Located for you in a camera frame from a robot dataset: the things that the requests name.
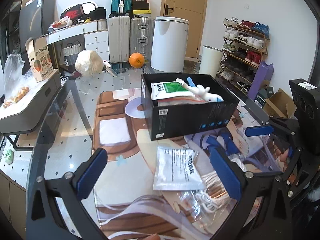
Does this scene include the woven basket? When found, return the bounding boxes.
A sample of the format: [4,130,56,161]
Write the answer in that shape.
[62,41,83,67]

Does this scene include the white electric kettle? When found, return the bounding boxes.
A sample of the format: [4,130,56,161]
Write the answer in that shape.
[151,16,189,73]

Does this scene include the wooden door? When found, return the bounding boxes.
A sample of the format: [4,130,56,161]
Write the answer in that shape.
[160,0,207,58]

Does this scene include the grey side table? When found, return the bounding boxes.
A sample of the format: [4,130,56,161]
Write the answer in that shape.
[0,69,61,151]

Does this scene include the white printed pouch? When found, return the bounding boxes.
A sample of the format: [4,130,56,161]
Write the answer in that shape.
[153,146,205,191]

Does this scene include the white plush toy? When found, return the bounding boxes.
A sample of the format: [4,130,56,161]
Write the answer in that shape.
[176,77,223,102]

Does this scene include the white suitcase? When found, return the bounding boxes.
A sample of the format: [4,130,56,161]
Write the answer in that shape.
[108,16,130,63]

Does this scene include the silver suitcase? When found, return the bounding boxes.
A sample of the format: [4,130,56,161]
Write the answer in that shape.
[130,17,155,61]

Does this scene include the orange fruit carton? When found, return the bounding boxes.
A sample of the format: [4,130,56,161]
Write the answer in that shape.
[25,37,53,82]

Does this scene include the wooden shoe rack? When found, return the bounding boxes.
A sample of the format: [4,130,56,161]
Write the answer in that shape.
[219,17,270,94]

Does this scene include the red black bag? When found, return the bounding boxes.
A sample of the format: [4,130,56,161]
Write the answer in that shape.
[60,4,84,22]

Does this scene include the black refrigerator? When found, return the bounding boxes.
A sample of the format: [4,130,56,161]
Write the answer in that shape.
[19,0,55,51]

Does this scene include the white drawer desk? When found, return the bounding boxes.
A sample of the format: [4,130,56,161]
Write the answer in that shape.
[46,19,110,65]

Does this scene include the green white pouch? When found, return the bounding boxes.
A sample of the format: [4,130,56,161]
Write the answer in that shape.
[151,81,194,100]

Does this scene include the clear bag of snacks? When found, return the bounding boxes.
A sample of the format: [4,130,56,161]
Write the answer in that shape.
[2,54,29,109]

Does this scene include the clear bag of cord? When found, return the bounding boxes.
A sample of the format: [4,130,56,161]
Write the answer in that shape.
[181,171,232,232]

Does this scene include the brown cardboard box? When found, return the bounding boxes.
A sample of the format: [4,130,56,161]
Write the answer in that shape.
[263,88,297,119]

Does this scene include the cream cylindrical cup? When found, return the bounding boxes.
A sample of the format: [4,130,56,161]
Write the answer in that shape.
[199,46,223,77]

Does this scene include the orange fruit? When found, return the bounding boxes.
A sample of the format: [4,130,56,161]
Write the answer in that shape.
[129,53,145,68]

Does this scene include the black cardboard box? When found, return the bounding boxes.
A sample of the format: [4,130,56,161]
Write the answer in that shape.
[141,73,239,140]

